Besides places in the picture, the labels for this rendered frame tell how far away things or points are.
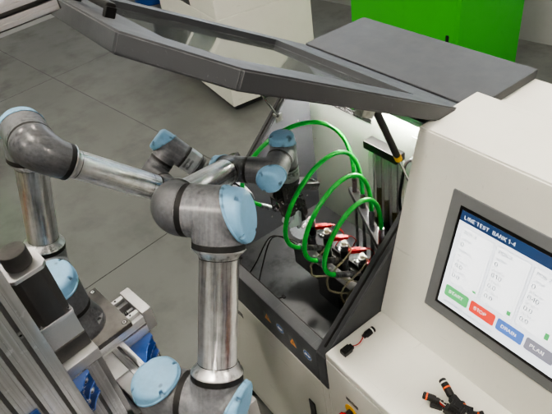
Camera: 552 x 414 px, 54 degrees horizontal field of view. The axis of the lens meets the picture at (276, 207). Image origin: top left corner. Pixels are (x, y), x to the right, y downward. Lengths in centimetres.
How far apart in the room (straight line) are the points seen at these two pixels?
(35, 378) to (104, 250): 243
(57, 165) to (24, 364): 47
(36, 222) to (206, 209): 68
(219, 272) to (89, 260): 256
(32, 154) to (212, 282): 56
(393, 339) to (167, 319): 174
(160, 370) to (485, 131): 91
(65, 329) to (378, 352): 81
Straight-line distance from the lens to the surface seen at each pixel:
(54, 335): 136
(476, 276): 139
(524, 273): 131
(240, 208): 108
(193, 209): 111
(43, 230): 167
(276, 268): 203
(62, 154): 143
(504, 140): 133
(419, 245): 147
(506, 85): 166
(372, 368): 156
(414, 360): 157
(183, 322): 306
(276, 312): 173
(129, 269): 347
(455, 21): 416
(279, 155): 150
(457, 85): 166
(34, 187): 160
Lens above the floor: 227
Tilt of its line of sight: 39 degrees down
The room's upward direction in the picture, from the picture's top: 10 degrees counter-clockwise
